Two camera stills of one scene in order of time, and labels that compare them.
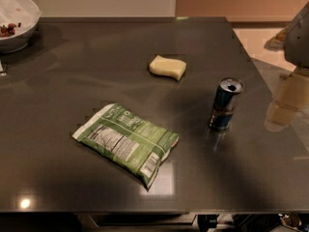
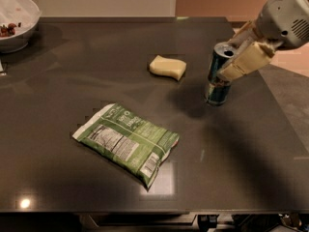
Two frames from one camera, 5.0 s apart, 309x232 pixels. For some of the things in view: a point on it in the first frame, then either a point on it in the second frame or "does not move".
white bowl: [19, 17] does not move
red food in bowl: [7, 31] does not move
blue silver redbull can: [220, 117] -> [218, 89]
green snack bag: [126, 139] does not move
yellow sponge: [174, 68] does not move
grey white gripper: [298, 39] -> [284, 19]
